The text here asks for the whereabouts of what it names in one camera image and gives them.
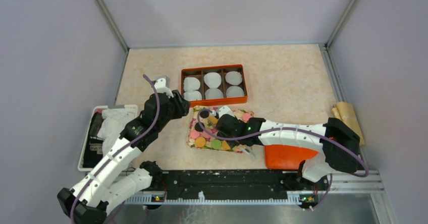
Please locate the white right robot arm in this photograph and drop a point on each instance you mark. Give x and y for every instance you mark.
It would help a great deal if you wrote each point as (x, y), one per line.
(336, 145)

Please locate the white paper cupcake liner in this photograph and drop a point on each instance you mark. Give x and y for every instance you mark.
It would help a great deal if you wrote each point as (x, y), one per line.
(192, 95)
(191, 84)
(234, 91)
(233, 78)
(212, 80)
(213, 93)

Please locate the white crumpled cloth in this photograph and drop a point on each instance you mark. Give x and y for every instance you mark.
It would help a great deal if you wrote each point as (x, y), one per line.
(114, 121)

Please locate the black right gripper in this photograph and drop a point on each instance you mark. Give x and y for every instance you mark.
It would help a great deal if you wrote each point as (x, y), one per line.
(233, 142)

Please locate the black cookie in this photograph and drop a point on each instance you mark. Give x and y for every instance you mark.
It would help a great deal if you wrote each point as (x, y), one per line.
(199, 127)
(204, 114)

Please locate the white plastic basket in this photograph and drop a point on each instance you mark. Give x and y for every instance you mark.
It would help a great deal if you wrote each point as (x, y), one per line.
(91, 153)

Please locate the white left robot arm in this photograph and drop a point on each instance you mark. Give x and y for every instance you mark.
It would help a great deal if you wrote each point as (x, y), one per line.
(100, 191)

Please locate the green cookie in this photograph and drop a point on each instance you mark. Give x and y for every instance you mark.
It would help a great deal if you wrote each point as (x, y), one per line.
(216, 144)

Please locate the metal tongs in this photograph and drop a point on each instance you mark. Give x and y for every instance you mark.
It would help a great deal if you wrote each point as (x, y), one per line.
(236, 146)

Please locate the orange cookie box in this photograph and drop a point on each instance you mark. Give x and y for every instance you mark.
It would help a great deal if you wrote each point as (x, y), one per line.
(222, 70)

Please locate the pink cookie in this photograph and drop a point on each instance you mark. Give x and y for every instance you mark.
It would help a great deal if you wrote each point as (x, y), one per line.
(206, 135)
(246, 117)
(194, 134)

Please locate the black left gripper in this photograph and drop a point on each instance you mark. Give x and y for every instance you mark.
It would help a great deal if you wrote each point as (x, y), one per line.
(182, 106)

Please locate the orange cookie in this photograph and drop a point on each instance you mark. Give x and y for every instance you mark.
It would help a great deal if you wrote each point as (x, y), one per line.
(200, 142)
(213, 120)
(225, 146)

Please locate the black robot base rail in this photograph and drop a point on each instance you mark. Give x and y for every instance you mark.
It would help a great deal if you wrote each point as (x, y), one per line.
(231, 187)

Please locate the floral serving tray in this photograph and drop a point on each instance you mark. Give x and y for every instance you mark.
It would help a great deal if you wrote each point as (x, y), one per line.
(214, 111)

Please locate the orange box lid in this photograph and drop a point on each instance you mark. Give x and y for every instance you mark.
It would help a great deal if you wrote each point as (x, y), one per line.
(282, 157)

